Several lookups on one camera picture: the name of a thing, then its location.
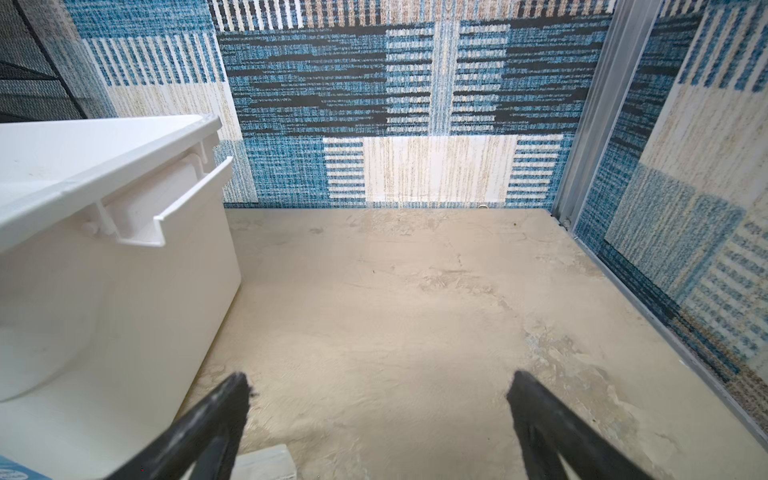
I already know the clear dimpled test tube rack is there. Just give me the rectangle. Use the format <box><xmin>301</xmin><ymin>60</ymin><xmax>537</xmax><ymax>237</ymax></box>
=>
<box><xmin>230</xmin><ymin>444</ymin><xmax>298</xmax><ymax>480</ymax></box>

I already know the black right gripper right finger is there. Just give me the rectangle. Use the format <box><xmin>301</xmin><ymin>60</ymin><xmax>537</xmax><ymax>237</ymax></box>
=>
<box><xmin>506</xmin><ymin>370</ymin><xmax>650</xmax><ymax>479</ymax></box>

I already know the white plastic storage bin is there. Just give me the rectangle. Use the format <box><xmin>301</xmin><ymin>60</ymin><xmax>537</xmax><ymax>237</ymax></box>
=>
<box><xmin>1</xmin><ymin>114</ymin><xmax>241</xmax><ymax>479</ymax></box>

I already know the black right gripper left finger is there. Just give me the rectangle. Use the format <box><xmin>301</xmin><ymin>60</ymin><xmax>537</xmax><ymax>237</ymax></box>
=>
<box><xmin>109</xmin><ymin>372</ymin><xmax>251</xmax><ymax>479</ymax></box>

